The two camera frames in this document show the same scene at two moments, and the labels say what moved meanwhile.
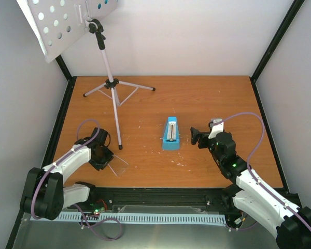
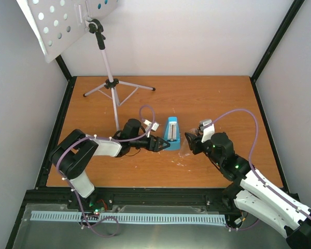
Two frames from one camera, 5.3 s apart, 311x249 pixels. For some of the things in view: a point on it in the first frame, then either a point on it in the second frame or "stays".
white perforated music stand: [54, 23] stays
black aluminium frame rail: [105, 197] stays
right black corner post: [270, 52] stays
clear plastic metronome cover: [117, 165] → [184, 150]
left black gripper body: [104, 158] → [138, 144]
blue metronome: [171, 140] stays
